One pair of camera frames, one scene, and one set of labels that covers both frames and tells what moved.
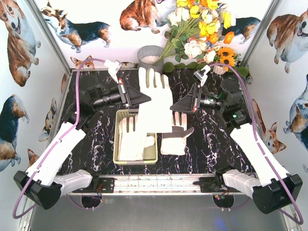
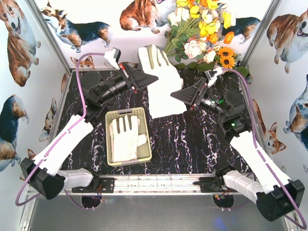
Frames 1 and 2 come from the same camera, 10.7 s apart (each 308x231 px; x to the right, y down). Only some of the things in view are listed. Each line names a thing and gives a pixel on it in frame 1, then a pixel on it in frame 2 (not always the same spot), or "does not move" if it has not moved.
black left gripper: [124, 94] to [129, 78]
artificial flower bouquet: [196, 28] does not move
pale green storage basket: [150, 153] to [144, 153]
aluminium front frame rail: [161, 184] does not move
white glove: [155, 115] to [124, 143]
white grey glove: [173, 143] to [156, 63]
